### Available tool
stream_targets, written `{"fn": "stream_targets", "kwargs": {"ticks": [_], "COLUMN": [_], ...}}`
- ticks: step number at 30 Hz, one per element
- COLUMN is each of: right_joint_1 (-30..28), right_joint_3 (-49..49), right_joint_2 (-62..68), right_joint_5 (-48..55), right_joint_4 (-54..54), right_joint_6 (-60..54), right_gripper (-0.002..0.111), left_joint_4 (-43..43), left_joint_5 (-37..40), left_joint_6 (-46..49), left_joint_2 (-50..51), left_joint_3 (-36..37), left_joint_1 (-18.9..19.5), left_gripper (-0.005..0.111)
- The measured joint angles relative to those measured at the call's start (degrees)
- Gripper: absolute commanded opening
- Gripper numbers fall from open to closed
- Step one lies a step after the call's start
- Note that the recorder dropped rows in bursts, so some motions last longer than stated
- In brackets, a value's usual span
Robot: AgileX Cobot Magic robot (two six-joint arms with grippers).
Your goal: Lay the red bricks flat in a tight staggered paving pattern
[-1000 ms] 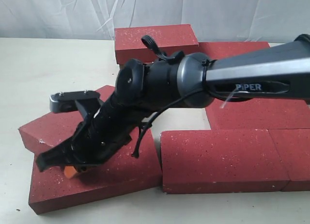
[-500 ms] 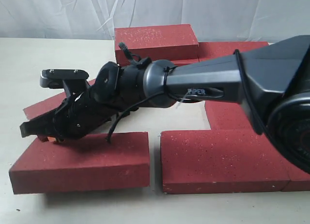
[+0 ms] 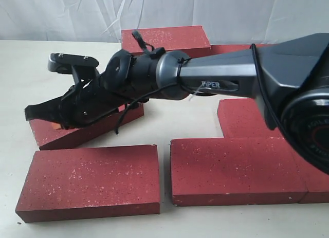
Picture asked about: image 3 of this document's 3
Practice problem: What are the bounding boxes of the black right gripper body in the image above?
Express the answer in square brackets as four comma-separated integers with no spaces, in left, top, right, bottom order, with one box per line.
[24,77,129,131]

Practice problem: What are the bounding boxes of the red brick top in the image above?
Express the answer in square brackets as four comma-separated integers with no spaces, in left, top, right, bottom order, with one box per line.
[120,25,212,58]

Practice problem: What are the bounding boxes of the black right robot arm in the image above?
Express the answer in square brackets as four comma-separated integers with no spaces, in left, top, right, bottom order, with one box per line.
[25,31,328,173]

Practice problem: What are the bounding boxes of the red brick back row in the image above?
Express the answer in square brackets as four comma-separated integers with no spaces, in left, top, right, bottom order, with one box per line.
[210,43,273,56]

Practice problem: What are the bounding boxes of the red brick row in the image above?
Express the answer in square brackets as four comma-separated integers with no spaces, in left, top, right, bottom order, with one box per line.
[217,99,282,138]
[210,43,273,56]

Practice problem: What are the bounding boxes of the red brick middle row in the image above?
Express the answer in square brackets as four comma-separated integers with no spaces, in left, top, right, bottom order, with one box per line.
[217,99,282,138]

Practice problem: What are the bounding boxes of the white backdrop curtain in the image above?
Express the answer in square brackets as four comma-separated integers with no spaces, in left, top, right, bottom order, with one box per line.
[1,0,328,44]

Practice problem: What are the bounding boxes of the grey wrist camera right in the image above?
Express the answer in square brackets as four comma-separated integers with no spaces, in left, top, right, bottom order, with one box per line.
[47,53,99,84]

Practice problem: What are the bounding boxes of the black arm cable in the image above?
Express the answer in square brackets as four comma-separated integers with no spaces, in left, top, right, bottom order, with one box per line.
[113,29,283,136]

